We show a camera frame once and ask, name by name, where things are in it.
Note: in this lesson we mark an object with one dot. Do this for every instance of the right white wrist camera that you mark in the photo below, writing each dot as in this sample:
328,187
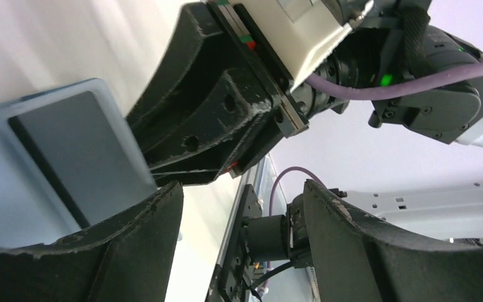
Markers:
304,33

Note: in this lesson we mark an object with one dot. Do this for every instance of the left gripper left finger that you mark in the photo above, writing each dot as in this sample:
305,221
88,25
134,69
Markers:
127,257

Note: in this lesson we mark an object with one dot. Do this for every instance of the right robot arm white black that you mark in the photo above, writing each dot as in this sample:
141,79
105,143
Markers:
415,75

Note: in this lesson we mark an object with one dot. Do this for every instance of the dark credit card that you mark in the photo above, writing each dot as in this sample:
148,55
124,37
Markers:
84,147

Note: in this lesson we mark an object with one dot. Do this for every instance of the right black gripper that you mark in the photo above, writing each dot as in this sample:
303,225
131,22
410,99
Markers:
217,99

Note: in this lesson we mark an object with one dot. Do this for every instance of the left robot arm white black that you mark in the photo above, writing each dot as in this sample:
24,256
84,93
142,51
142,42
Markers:
450,215

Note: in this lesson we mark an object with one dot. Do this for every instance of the blue card holder wallet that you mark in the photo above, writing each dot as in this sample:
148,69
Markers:
31,212

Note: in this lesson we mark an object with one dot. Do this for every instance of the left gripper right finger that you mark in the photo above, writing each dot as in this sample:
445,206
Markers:
360,257

